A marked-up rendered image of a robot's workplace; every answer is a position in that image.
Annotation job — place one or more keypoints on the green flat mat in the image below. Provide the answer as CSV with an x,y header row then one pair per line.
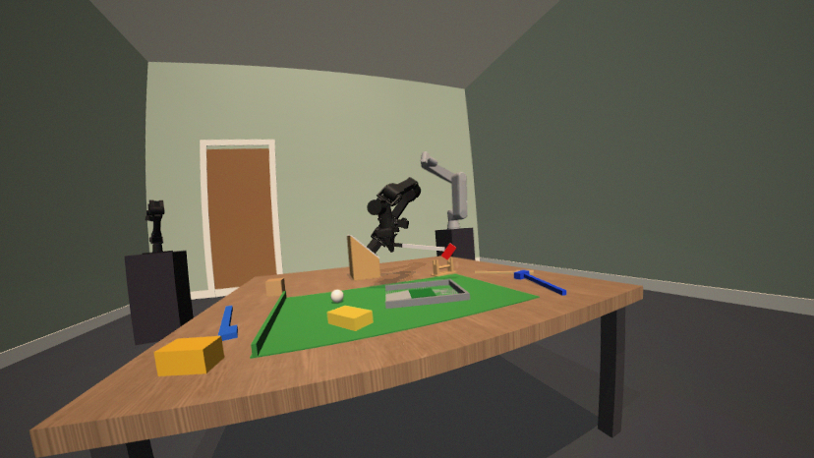
x,y
303,322

